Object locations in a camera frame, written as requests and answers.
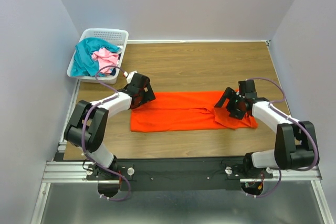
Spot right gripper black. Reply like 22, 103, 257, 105
215, 87, 246, 121

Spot orange t shirt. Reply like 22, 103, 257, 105
130, 91, 258, 132

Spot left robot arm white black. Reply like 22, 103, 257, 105
64, 71, 155, 179

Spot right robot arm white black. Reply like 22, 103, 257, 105
215, 78, 320, 178

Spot pink t shirt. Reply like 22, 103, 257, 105
91, 47, 118, 74

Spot teal t shirt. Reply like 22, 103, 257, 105
74, 40, 120, 77

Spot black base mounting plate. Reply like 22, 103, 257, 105
87, 156, 273, 191

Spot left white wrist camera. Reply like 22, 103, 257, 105
123, 71, 138, 84

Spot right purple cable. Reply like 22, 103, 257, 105
245, 77, 320, 198

